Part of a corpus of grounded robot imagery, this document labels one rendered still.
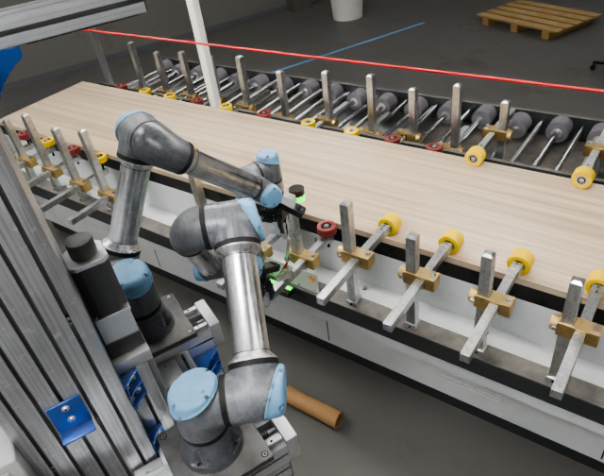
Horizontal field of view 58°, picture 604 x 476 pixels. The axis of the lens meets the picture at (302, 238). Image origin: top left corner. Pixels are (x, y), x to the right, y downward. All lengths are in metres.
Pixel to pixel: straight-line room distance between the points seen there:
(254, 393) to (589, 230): 1.48
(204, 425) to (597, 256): 1.48
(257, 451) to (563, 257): 1.28
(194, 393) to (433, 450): 1.55
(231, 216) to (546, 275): 1.15
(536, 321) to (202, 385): 1.29
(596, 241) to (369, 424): 1.25
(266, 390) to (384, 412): 1.52
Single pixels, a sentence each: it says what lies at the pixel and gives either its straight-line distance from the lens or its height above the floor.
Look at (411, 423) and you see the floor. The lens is 2.68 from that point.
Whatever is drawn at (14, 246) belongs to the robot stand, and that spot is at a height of 1.68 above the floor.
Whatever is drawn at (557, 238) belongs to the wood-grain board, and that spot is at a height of 0.90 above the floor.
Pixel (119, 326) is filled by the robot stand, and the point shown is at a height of 1.34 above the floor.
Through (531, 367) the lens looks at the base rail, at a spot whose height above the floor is 0.70.
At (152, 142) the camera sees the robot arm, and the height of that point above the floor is 1.61.
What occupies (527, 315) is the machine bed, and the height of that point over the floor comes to 0.73.
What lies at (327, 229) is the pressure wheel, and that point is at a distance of 2.22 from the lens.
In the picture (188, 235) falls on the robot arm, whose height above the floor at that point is 1.46.
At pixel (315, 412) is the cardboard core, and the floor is 0.06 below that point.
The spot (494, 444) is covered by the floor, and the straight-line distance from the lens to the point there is 2.66.
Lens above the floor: 2.22
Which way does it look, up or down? 37 degrees down
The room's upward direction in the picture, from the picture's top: 9 degrees counter-clockwise
